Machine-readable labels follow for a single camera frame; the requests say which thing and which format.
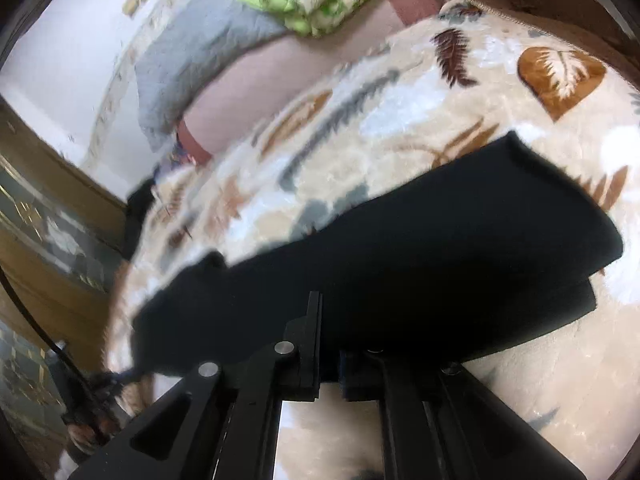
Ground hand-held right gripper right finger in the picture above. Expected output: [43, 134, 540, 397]
[339, 347, 589, 480]

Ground black pants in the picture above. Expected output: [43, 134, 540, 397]
[131, 130, 626, 386]

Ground pink folded blanket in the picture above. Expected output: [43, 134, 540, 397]
[176, 0, 443, 166]

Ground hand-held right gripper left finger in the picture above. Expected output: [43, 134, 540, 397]
[67, 291, 323, 480]

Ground wooden door with glass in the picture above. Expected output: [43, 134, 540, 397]
[0, 100, 128, 466]

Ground leaf print fleece blanket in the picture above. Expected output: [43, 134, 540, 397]
[102, 0, 640, 480]

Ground grey quilted blanket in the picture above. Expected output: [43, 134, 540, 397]
[134, 0, 292, 152]

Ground black cable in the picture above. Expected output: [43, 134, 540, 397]
[0, 266, 136, 413]

